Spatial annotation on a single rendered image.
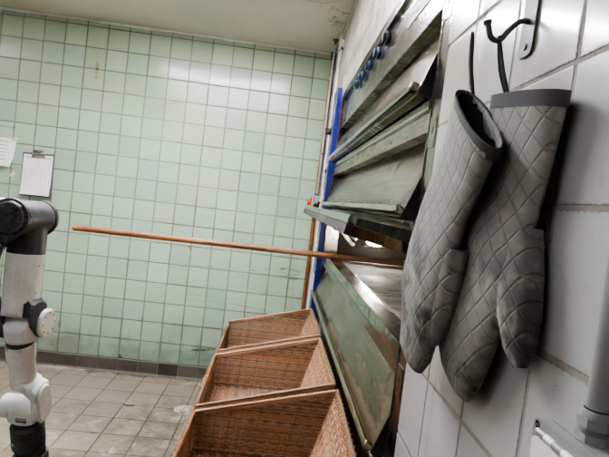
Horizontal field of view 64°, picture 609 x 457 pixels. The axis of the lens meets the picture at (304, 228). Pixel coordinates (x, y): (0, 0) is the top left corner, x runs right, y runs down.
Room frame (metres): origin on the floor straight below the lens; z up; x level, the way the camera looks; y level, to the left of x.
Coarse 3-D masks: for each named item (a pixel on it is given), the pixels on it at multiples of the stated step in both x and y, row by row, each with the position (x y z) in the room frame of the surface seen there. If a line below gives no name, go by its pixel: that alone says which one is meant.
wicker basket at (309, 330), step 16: (240, 320) 2.74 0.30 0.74; (256, 320) 2.75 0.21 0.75; (272, 320) 2.76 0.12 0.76; (288, 320) 2.77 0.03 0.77; (304, 320) 2.77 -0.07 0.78; (224, 336) 2.42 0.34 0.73; (240, 336) 2.74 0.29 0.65; (304, 336) 2.23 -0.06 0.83; (320, 336) 2.23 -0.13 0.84; (224, 352) 2.20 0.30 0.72; (272, 368) 2.22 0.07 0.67
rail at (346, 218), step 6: (312, 210) 2.16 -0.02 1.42; (318, 210) 1.81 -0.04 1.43; (324, 210) 1.57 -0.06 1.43; (330, 210) 1.42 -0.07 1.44; (330, 216) 1.37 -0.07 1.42; (336, 216) 1.23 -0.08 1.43; (342, 216) 1.13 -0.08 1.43; (348, 216) 1.03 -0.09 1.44; (354, 216) 1.03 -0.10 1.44; (348, 222) 1.03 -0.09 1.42; (354, 222) 1.03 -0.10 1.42
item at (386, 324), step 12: (336, 264) 2.30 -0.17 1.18; (336, 276) 2.14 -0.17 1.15; (348, 276) 1.95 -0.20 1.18; (348, 288) 1.78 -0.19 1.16; (360, 288) 1.67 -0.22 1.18; (360, 300) 1.52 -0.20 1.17; (372, 300) 1.48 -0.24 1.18; (372, 312) 1.32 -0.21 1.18; (384, 312) 1.32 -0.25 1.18; (372, 324) 1.30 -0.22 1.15; (384, 324) 1.18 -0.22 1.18; (396, 324) 1.20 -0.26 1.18; (384, 336) 1.16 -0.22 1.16; (396, 336) 1.07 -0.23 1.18; (396, 348) 1.04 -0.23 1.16
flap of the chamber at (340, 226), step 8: (312, 216) 2.03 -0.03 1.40; (320, 216) 1.67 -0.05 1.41; (328, 224) 1.35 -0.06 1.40; (336, 224) 1.18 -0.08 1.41; (344, 224) 1.04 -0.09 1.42; (344, 232) 1.02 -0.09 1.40; (352, 232) 1.03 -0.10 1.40; (360, 232) 1.03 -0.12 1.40; (368, 232) 1.03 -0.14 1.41; (376, 232) 1.11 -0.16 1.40; (368, 240) 1.03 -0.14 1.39; (376, 240) 1.03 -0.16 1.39; (384, 240) 1.03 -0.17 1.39; (392, 240) 1.03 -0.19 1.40; (400, 240) 1.03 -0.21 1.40; (392, 248) 1.03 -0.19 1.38; (400, 248) 1.03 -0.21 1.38
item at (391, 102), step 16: (432, 48) 1.14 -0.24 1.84; (416, 64) 1.28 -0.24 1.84; (400, 80) 1.45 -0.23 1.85; (416, 80) 1.14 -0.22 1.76; (384, 96) 1.66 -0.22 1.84; (400, 96) 1.11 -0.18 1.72; (416, 96) 1.06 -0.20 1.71; (368, 112) 1.94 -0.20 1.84; (384, 112) 1.30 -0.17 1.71; (400, 112) 1.23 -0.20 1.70; (352, 128) 2.40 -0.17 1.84; (368, 128) 1.56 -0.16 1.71; (352, 144) 1.97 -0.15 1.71
